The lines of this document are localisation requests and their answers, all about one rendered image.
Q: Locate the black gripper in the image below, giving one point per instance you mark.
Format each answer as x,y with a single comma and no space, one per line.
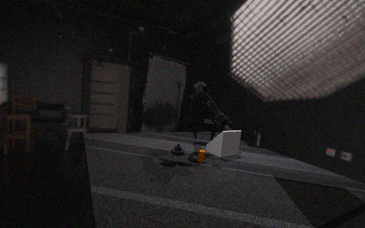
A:
193,126

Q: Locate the orange cylinder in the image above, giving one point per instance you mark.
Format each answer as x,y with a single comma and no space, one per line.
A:
201,156

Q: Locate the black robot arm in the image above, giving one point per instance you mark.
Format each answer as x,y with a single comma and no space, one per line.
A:
206,105

